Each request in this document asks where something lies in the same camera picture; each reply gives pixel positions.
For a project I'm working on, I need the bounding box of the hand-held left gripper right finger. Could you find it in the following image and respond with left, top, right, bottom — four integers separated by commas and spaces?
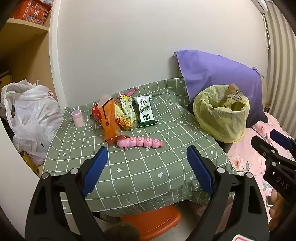
186, 145, 270, 241

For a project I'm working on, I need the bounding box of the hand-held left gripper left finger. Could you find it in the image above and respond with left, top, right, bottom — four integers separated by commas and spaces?
25, 146, 109, 241

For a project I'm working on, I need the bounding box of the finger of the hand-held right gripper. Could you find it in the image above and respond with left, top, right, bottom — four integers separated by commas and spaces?
270, 129, 296, 151
251, 136, 280, 167

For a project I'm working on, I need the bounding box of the orange snack packet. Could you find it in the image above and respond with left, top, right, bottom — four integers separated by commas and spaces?
100, 98, 121, 142

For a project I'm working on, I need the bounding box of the yellow plastic bin bag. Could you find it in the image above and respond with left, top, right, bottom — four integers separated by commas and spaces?
193, 85, 250, 143

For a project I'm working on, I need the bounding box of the person's right hand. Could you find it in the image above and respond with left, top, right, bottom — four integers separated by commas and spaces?
269, 191, 287, 232

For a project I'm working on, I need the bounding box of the pink floral blanket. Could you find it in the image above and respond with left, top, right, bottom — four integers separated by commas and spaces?
222, 112, 296, 232

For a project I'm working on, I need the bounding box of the green checked tablecloth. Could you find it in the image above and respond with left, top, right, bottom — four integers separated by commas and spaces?
43, 78, 232, 217

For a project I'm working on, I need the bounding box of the pink caterpillar toy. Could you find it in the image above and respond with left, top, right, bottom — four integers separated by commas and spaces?
116, 136, 163, 150

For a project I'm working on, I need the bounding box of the pink cup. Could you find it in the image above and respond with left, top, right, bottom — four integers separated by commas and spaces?
71, 109, 85, 127

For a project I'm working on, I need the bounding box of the red round tin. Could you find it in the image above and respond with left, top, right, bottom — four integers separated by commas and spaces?
92, 103, 104, 126

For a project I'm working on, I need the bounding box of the brown paper bag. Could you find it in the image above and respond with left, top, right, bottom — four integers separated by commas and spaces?
223, 83, 249, 109

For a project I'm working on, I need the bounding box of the yellow can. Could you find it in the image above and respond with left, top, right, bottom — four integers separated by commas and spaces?
22, 151, 40, 174

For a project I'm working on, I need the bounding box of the dark fuzzy object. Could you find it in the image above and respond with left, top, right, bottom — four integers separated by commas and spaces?
103, 222, 140, 241

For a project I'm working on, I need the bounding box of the striped curtain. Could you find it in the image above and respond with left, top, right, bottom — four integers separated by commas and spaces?
264, 5, 296, 139

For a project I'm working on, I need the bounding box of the orange stool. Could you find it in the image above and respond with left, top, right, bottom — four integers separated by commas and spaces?
120, 205, 182, 241

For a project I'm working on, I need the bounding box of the yellow white snack packet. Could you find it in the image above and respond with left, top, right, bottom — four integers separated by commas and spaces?
117, 95, 139, 122

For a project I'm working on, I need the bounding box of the white plastic bag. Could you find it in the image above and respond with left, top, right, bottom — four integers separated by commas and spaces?
0, 79, 65, 163

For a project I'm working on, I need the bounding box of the purple cloth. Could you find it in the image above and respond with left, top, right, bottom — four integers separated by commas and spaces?
173, 49, 269, 128

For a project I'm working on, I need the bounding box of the wooden shelf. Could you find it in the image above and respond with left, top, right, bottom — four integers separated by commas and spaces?
0, 18, 50, 88

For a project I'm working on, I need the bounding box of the orange plastic basket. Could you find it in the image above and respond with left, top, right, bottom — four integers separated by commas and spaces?
9, 0, 52, 25

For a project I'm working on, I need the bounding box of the white cable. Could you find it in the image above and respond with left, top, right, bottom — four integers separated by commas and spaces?
262, 13, 271, 49

